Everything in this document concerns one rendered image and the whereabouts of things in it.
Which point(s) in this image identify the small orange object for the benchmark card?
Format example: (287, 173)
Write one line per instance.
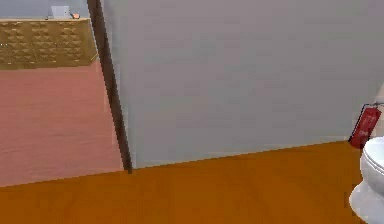
(76, 15)

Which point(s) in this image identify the tan patterned cabinet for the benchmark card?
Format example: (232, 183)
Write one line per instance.
(43, 43)

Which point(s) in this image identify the red hanging towel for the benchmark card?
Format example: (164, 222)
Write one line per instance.
(365, 127)

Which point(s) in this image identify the white toilet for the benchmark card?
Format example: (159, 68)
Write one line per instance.
(371, 181)

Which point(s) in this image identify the dark brown door frame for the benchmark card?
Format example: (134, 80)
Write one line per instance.
(111, 86)

